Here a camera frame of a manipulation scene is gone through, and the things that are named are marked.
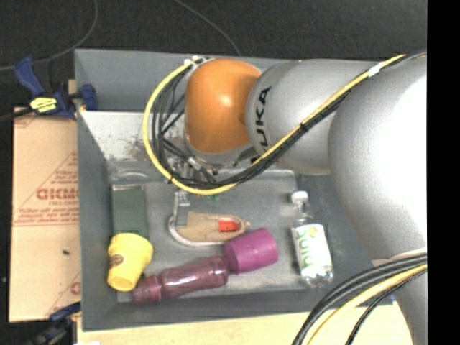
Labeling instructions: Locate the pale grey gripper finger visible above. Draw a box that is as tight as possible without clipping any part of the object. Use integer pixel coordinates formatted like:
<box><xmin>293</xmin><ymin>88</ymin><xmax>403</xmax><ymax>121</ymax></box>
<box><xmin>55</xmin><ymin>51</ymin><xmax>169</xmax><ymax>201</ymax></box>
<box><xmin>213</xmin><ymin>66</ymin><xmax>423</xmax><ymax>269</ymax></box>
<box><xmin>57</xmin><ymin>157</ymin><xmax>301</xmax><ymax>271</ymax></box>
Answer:
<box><xmin>177</xmin><ymin>191</ymin><xmax>191</xmax><ymax>226</ymax></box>

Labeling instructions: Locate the dark green flat block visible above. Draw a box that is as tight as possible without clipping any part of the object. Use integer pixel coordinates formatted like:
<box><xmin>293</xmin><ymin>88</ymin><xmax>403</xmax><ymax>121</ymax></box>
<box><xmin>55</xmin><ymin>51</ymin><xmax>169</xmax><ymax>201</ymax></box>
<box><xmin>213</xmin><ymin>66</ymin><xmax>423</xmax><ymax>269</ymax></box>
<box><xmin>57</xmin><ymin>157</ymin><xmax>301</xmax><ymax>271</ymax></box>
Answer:
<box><xmin>110</xmin><ymin>184</ymin><xmax>149</xmax><ymax>237</ymax></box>

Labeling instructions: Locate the purple plastic bottle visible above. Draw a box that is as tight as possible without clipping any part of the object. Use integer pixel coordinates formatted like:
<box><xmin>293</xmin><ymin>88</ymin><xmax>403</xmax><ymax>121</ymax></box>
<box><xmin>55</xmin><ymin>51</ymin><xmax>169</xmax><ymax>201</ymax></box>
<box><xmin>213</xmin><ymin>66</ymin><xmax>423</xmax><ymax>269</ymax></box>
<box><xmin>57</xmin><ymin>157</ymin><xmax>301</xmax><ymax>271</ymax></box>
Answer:
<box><xmin>130</xmin><ymin>256</ymin><xmax>230</xmax><ymax>305</ymax></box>

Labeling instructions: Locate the yellow cup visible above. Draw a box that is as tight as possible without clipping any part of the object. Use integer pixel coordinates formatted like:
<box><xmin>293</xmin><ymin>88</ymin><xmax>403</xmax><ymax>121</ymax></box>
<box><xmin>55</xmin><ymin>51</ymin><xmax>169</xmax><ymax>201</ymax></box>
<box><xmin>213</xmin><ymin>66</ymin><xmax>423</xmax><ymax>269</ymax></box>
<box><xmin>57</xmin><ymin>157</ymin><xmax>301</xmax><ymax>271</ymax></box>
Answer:
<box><xmin>106</xmin><ymin>232</ymin><xmax>155</xmax><ymax>293</ymax></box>

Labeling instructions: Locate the purple cup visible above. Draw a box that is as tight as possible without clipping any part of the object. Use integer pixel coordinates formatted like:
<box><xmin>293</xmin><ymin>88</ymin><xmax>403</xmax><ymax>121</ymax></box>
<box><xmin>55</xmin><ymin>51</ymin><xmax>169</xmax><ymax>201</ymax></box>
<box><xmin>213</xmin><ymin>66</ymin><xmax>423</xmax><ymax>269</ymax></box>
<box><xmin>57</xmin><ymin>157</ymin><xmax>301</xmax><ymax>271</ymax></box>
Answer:
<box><xmin>223</xmin><ymin>227</ymin><xmax>280</xmax><ymax>275</ymax></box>

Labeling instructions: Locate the grey metal bin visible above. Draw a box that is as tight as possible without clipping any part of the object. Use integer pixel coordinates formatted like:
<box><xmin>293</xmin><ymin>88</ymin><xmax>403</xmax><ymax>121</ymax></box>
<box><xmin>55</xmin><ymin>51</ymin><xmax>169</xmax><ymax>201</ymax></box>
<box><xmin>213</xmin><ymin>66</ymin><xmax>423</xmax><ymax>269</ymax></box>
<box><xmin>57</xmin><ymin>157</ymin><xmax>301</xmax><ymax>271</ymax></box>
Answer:
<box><xmin>73</xmin><ymin>48</ymin><xmax>407</xmax><ymax>330</ymax></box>

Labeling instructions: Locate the clear plastic bottle, white label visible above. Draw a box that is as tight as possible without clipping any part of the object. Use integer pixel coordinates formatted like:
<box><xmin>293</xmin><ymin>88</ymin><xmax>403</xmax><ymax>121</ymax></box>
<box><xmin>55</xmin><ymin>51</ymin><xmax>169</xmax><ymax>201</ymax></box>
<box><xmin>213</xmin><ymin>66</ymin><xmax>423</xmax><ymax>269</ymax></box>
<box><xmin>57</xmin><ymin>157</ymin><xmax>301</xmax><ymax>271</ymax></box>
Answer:
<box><xmin>290</xmin><ymin>190</ymin><xmax>335</xmax><ymax>289</ymax></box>

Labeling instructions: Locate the brown cardboard board, red print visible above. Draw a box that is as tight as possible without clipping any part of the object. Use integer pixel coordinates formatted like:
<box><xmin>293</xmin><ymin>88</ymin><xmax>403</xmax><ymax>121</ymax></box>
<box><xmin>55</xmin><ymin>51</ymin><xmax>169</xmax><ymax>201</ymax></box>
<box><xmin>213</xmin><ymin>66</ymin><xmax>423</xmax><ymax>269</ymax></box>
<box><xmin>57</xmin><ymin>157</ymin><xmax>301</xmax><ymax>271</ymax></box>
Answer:
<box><xmin>9</xmin><ymin>106</ymin><xmax>83</xmax><ymax>323</ymax></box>

